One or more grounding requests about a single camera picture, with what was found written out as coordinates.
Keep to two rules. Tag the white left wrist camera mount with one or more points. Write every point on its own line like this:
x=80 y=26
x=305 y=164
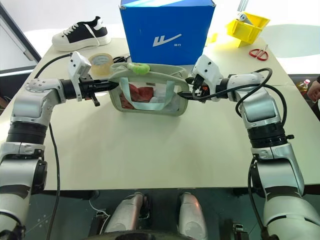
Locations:
x=77 y=62

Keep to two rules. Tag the black and white sneaker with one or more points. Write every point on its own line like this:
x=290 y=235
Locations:
x=82 y=37

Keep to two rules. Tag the yellow paper note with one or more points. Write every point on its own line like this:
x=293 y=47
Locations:
x=213 y=38

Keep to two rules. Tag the silver right robot thigh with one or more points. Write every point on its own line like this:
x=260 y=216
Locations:
x=191 y=215

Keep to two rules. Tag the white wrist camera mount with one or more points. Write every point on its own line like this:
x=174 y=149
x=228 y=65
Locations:
x=77 y=62
x=207 y=67

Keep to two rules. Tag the clear packing tape roll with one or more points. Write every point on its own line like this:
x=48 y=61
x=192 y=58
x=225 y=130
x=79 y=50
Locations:
x=100 y=70

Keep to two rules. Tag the silver robot thigh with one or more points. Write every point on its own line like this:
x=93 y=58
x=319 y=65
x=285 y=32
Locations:
x=125 y=215
x=191 y=215

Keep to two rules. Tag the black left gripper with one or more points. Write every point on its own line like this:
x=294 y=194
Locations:
x=86 y=86

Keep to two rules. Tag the yellow plastic bin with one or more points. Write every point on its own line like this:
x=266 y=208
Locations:
x=246 y=32

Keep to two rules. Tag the blue cardboard shoe box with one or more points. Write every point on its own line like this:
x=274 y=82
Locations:
x=162 y=25

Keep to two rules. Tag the green zip pouch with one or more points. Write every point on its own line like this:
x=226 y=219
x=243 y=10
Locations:
x=150 y=113

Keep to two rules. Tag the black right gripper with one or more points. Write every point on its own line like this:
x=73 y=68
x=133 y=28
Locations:
x=201 y=88

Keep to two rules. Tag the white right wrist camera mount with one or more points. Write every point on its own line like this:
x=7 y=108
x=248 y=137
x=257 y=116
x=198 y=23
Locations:
x=207 y=67

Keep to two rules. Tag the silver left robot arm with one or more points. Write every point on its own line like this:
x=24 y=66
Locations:
x=27 y=105

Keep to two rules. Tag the plastic bottle with yellow liquid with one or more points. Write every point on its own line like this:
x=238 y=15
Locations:
x=303 y=87

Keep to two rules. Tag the silver left robot thigh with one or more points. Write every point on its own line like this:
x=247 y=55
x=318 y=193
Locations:
x=125 y=215

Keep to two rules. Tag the dark rounded robot waist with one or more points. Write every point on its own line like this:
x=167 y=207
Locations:
x=155 y=236

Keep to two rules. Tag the red cloth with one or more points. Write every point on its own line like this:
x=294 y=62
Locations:
x=140 y=93

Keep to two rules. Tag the dark metal frame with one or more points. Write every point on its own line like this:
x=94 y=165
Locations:
x=22 y=42

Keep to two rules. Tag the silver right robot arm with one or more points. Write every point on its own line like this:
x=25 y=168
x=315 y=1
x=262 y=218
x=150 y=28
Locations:
x=260 y=107

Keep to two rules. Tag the bystander person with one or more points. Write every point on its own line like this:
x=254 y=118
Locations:
x=315 y=88

